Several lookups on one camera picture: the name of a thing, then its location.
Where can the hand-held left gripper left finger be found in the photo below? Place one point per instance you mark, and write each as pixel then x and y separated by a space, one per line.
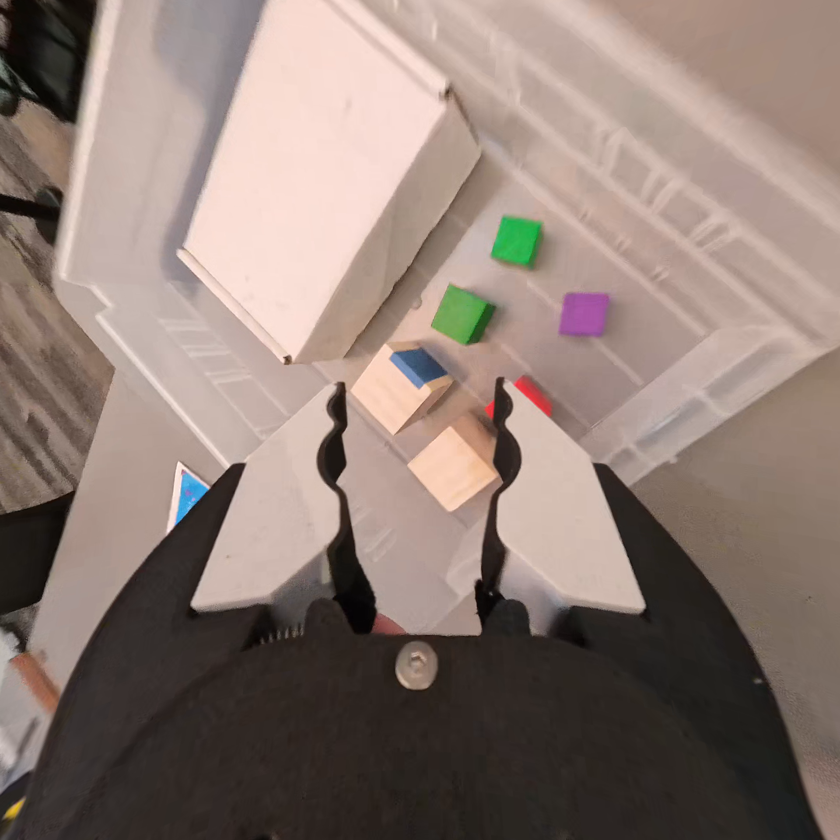
pixel 275 525

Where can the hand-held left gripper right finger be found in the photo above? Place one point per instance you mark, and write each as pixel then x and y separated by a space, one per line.
pixel 564 525

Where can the plain wooden cube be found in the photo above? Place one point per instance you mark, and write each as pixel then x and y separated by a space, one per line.
pixel 453 469
pixel 394 403

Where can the red cube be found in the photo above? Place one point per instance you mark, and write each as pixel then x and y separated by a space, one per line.
pixel 535 394

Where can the purple cube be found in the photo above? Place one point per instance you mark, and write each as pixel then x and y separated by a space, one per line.
pixel 584 315

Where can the blue cube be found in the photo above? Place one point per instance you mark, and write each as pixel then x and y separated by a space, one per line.
pixel 417 367

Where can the green cube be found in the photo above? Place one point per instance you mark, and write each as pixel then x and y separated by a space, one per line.
pixel 463 313
pixel 517 241

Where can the clear plastic bin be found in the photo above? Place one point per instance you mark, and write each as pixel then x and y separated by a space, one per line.
pixel 656 262

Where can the white cardboard box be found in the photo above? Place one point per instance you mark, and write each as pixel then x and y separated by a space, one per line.
pixel 315 177

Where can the person's left hand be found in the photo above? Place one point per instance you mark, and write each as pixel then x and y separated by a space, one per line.
pixel 388 625

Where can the blue header printed sheet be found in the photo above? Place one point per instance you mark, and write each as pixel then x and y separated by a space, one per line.
pixel 187 492

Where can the black metal pole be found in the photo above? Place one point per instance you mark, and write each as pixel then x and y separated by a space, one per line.
pixel 26 203

